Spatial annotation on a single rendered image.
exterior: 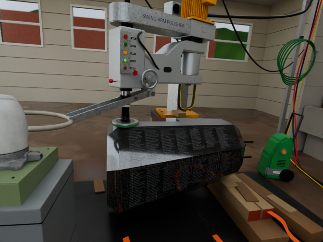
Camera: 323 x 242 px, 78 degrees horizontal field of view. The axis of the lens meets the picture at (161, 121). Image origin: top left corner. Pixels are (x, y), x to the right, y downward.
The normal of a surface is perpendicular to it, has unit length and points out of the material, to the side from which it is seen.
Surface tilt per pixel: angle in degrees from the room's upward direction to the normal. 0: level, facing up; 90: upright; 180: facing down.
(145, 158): 45
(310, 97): 90
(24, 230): 90
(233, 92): 90
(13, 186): 90
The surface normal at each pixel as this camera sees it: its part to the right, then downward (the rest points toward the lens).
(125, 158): 0.25, -0.51
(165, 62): 0.58, 0.22
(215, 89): 0.14, 0.24
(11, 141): 0.81, 0.18
